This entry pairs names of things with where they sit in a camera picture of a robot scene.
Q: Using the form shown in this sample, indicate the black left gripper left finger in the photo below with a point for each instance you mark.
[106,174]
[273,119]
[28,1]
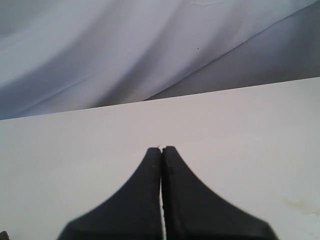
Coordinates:
[132,213]

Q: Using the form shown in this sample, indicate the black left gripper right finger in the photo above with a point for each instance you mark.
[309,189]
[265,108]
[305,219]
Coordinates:
[192,211]

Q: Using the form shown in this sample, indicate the yellow object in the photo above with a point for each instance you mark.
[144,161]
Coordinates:
[303,205]

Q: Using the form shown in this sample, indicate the white fabric backdrop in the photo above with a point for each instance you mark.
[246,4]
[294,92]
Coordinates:
[66,55]

